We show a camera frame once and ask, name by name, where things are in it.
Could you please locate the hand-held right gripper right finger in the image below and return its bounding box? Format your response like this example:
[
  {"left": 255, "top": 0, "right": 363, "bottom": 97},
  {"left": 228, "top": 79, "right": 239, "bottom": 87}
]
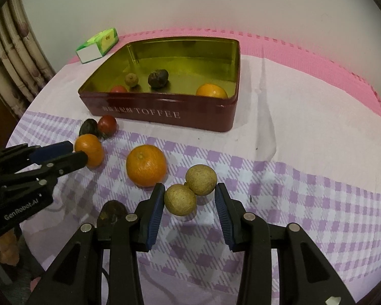
[{"left": 214, "top": 182, "right": 356, "bottom": 305}]

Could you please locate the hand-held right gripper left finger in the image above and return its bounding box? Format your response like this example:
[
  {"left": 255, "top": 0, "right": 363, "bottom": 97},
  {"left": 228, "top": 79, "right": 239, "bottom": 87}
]
[{"left": 27, "top": 182, "right": 166, "bottom": 305}]

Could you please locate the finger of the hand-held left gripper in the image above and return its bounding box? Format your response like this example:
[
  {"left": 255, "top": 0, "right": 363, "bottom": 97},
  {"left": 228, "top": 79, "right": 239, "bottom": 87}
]
[
  {"left": 0, "top": 142, "right": 74, "bottom": 174},
  {"left": 0, "top": 150, "right": 88, "bottom": 195}
]

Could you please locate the large dark wrinkled fruit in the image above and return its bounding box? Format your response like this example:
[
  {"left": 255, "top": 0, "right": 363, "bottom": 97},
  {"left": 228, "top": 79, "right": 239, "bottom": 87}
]
[{"left": 79, "top": 118, "right": 99, "bottom": 138}]

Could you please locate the large orange with stem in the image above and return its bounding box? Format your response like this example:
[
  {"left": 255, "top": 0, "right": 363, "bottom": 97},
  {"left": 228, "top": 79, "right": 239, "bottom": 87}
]
[{"left": 126, "top": 144, "right": 167, "bottom": 187}]

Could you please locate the red tomato with calyx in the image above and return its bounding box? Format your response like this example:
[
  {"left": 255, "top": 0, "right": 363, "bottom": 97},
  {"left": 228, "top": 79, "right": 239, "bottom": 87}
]
[{"left": 97, "top": 115, "right": 118, "bottom": 135}]

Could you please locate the dark red tin box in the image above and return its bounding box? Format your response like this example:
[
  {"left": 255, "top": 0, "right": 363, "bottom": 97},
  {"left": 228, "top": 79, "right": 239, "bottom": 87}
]
[{"left": 78, "top": 36, "right": 241, "bottom": 133}]

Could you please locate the small dark wrinkled fruit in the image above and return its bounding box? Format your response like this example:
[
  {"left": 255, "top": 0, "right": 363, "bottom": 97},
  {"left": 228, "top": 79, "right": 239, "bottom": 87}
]
[{"left": 148, "top": 69, "right": 170, "bottom": 89}]

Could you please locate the small orange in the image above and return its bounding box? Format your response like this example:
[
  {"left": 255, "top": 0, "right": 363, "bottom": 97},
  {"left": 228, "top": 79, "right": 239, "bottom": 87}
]
[{"left": 195, "top": 83, "right": 228, "bottom": 99}]

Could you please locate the person's left hand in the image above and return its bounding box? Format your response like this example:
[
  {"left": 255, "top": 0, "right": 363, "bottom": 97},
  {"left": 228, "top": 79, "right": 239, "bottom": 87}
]
[{"left": 0, "top": 230, "right": 20, "bottom": 265}]

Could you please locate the beige patterned curtain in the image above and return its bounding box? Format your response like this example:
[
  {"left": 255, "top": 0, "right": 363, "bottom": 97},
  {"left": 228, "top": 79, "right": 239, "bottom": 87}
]
[{"left": 0, "top": 0, "right": 56, "bottom": 118}]

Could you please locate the green and white tissue pack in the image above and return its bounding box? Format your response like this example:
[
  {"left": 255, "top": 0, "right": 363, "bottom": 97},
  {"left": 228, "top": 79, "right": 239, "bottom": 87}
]
[{"left": 75, "top": 28, "right": 119, "bottom": 64}]

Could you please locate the pink and purple checked tablecloth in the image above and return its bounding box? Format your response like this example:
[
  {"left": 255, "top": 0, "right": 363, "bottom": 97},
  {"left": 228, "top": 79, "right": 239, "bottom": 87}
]
[{"left": 6, "top": 54, "right": 381, "bottom": 305}]

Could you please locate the pink foam mat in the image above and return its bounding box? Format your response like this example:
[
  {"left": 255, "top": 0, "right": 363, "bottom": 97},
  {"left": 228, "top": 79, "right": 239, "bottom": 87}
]
[{"left": 68, "top": 28, "right": 381, "bottom": 121}]

